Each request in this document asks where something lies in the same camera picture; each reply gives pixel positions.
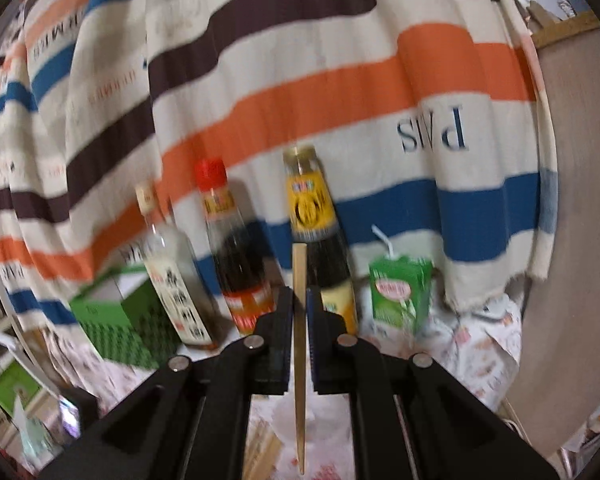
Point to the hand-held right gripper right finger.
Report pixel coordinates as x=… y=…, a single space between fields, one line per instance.
x=314 y=340

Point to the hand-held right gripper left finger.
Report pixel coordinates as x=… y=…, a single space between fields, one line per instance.
x=284 y=340

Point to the bamboo chopstick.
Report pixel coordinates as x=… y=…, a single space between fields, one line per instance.
x=300 y=410
x=272 y=460
x=257 y=452

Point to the translucent plastic cup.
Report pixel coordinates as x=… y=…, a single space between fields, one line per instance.
x=330 y=427

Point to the green and white box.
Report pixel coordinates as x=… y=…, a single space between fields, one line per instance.
x=10 y=385

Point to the red-capped soy sauce bottle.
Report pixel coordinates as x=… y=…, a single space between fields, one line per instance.
x=235 y=260

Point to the green drink carton with straw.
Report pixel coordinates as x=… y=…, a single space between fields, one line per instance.
x=400 y=295

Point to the green checkered cloth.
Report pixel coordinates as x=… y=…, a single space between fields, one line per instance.
x=130 y=325

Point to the clear bottle with white label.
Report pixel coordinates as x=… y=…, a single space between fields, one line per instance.
x=180 y=285

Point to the dark bottle with yellow label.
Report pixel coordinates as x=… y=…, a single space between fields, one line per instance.
x=312 y=220

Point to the printed tablecloth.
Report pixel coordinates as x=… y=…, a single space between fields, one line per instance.
x=475 y=355

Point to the striped blanket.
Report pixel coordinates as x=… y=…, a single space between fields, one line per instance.
x=330 y=85

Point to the wooden board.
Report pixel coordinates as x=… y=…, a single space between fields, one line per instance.
x=562 y=27

